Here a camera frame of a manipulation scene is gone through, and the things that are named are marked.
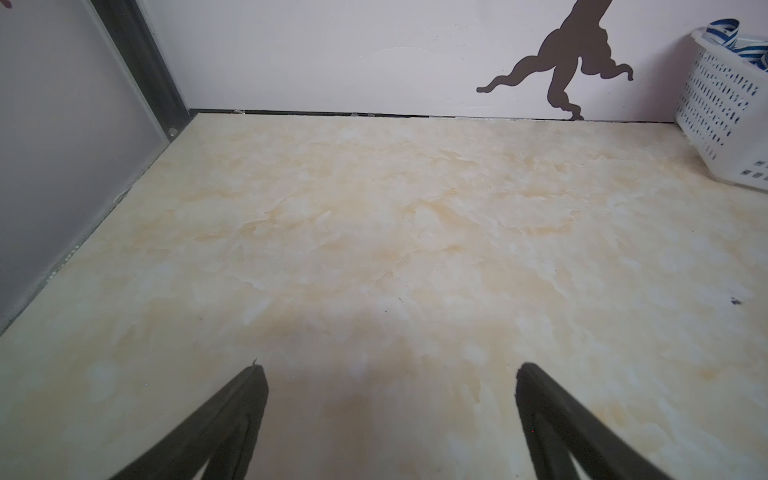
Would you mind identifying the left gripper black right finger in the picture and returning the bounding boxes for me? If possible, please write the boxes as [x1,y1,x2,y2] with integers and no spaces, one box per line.
[515,362,669,479]

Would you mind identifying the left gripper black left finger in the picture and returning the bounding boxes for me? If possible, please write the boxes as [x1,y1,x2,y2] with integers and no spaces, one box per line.
[114,364,269,479]

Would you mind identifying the blue white striped tank top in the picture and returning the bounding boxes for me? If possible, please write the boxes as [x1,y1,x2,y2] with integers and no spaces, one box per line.
[705,18,767,71]

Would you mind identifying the white plastic laundry basket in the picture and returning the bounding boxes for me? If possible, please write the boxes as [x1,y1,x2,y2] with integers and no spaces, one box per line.
[676,28,767,191]

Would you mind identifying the black metal frame post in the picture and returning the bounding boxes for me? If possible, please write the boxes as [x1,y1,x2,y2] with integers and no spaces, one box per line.
[89,0,192,140]

